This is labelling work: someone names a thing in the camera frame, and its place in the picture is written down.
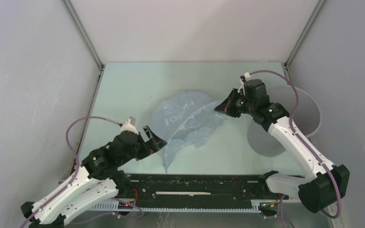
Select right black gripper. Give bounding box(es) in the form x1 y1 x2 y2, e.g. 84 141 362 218
215 88 255 118

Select blue plastic trash bag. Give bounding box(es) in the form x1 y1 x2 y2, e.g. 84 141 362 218
150 91 227 173

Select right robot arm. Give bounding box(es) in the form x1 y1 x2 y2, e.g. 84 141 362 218
214 79 350 213

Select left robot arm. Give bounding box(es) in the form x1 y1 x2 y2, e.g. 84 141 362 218
21 124 167 228

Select grey trash bin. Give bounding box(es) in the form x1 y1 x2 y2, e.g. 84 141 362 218
247 86 322 158

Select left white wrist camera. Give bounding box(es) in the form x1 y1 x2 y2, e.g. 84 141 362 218
120 116 139 135

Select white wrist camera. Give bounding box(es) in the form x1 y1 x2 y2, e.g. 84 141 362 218
120 116 139 135
238 72 251 95

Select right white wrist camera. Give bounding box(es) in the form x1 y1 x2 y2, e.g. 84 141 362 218
238 72 251 95

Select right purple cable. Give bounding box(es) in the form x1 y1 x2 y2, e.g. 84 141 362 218
249 69 342 219

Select white cable duct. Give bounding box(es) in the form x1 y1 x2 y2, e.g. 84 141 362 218
88 200 266 213

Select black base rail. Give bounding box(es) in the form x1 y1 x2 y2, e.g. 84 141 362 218
117 174 278 209

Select right aluminium frame post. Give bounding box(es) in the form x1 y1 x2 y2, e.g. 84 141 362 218
284 0 328 69

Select aluminium frame post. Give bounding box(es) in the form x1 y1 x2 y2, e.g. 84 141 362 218
284 0 328 69
61 0 105 71

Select left aluminium frame post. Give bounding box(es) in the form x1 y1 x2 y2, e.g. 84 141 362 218
61 0 105 71

